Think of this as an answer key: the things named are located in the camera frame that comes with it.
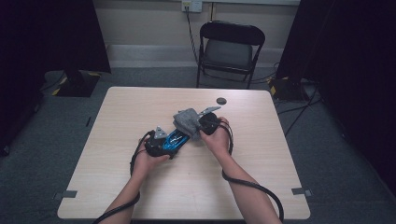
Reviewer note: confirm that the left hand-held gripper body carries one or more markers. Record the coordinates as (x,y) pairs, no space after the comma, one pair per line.
(157,144)

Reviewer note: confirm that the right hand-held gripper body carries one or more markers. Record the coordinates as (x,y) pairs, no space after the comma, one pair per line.
(209,123)

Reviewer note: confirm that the blue toy car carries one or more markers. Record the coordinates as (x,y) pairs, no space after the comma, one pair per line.
(176,141)

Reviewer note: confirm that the grey cloth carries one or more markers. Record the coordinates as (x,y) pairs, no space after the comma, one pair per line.
(187,122)

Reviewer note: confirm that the person's right hand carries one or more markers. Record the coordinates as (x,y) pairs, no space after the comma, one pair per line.
(218,140)

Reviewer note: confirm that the person's left hand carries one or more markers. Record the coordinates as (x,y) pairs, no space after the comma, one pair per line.
(148,165)

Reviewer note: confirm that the round table grommet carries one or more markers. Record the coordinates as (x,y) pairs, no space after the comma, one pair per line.
(221,101)

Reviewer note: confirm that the black folding chair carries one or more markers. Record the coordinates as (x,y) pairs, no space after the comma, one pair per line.
(230,53)

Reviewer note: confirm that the black stand base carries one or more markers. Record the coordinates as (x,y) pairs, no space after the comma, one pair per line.
(77,85)
(288,90)

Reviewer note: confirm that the grey tape piece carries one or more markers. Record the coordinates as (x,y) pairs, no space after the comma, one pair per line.
(67,194)
(302,191)

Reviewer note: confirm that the dark curtain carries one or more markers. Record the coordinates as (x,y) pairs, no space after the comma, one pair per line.
(351,62)
(40,46)

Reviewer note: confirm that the white wall socket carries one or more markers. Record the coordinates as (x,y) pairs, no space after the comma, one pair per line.
(192,5)

